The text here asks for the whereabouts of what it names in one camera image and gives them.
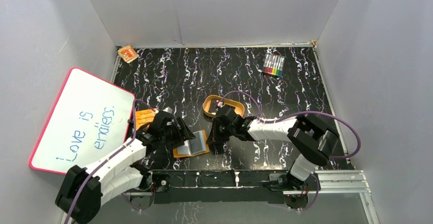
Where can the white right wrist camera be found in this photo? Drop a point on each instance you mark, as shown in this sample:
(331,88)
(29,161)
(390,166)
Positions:
(219,104)

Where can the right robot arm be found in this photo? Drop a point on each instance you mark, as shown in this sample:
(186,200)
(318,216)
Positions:
(310,135)

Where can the orange leather card holder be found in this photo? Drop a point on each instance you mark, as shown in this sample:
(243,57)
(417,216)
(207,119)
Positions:
(193,147)

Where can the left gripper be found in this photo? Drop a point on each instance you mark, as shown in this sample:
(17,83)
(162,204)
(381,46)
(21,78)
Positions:
(176,129)

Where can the orange paperback book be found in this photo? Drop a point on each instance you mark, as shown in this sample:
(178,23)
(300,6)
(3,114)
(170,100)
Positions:
(143,117)

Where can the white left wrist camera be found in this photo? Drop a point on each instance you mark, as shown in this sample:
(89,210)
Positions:
(168,111)

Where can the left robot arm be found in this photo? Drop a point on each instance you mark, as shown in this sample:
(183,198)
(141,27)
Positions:
(85,189)

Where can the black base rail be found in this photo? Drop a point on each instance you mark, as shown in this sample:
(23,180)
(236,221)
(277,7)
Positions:
(175,186)

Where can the tan oval tray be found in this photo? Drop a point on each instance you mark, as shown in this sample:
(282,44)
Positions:
(211,102)

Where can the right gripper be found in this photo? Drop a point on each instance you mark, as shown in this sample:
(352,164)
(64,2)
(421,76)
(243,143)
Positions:
(214,138)

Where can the pack of coloured markers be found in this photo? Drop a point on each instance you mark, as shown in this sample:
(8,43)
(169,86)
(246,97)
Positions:
(273,65)

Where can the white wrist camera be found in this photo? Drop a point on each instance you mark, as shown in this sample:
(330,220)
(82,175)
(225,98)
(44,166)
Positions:
(219,104)
(168,111)

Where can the pink framed whiteboard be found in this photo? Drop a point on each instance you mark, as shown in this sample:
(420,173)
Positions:
(88,121)

